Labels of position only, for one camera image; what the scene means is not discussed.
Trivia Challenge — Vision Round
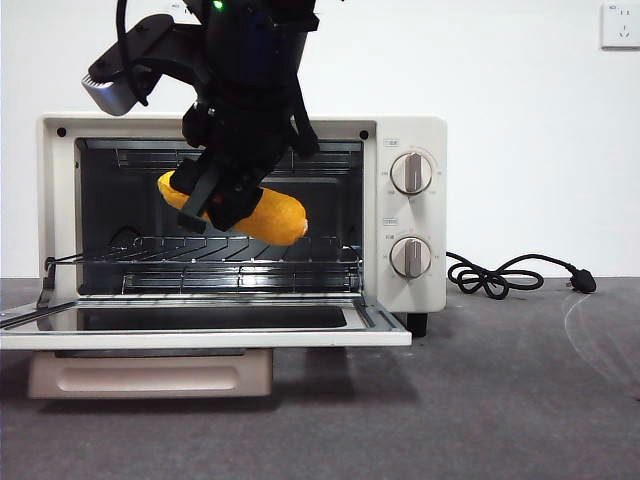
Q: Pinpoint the metal wire oven rack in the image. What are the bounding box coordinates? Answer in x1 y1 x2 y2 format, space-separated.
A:
47 234 365 297

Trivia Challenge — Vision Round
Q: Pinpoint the white oven timer knob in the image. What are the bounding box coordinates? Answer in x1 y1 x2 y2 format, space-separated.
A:
389 235 434 279

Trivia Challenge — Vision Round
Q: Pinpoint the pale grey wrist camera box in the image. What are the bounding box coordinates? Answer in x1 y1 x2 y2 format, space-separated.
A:
81 72 147 119

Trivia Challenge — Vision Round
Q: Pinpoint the white Toshiba toaster oven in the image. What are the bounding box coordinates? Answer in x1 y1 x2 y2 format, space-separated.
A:
37 113 449 340

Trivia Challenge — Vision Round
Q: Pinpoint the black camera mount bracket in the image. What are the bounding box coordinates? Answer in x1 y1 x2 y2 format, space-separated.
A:
87 13 206 94

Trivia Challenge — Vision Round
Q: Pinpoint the glass oven door with handle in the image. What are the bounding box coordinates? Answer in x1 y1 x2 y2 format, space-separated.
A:
0 293 414 401

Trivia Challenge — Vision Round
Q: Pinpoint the black oven power cable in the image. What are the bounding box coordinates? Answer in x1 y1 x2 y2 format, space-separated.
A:
444 251 599 301

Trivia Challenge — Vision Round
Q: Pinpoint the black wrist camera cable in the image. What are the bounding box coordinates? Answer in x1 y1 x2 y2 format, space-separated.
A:
114 0 151 108

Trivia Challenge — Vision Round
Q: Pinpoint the white oven temperature knob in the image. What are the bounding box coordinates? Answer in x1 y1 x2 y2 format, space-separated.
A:
389 151 435 197

